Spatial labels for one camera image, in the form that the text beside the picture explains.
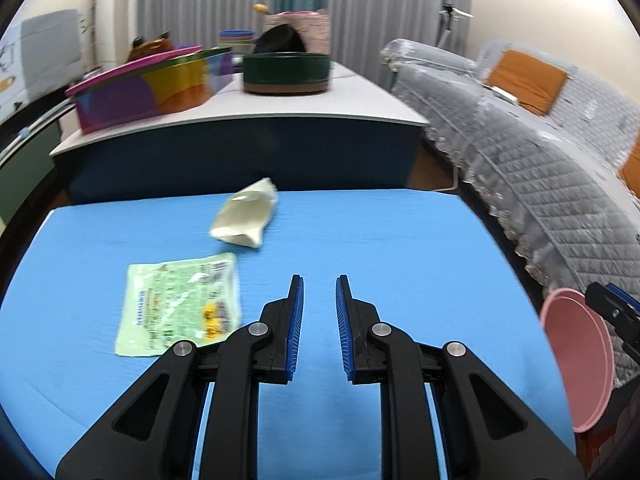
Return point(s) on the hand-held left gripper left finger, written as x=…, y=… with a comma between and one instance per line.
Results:
x=295, y=330

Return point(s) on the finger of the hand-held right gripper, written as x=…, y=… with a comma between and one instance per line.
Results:
x=617, y=317

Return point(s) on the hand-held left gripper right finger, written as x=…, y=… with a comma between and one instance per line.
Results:
x=344, y=330

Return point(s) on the pink round bin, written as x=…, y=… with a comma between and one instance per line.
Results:
x=580, y=360

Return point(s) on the green printed packet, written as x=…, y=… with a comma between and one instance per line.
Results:
x=175, y=305

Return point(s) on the pale gold foil pouch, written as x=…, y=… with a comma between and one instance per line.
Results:
x=245, y=215

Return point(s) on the blue table mat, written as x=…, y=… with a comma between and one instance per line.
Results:
x=380, y=240

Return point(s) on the orange cushion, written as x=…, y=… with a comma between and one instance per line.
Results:
x=632, y=167
x=530, y=80

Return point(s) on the white table with blue base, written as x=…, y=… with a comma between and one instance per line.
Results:
x=250, y=155

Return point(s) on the grey quilted sofa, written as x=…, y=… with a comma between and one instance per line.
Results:
x=525, y=160

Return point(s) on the white device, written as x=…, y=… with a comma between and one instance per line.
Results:
x=505, y=94

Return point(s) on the dark green round basket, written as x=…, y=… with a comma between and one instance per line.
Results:
x=287, y=75

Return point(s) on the multicoloured storage box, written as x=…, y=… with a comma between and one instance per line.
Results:
x=145, y=95

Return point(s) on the stack of coloured bowls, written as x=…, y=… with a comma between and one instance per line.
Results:
x=236, y=40

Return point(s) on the pink woven bag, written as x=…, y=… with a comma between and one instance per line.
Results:
x=315, y=30

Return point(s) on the television cabinet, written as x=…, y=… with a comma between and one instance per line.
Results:
x=25, y=180

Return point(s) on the brown plush toy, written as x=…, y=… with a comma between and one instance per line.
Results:
x=152, y=47

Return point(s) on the yellow knob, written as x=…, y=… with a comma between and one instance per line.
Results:
x=260, y=8

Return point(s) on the white clamp stand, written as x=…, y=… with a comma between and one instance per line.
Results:
x=450, y=12

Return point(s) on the television with grey cover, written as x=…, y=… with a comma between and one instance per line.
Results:
x=50, y=45

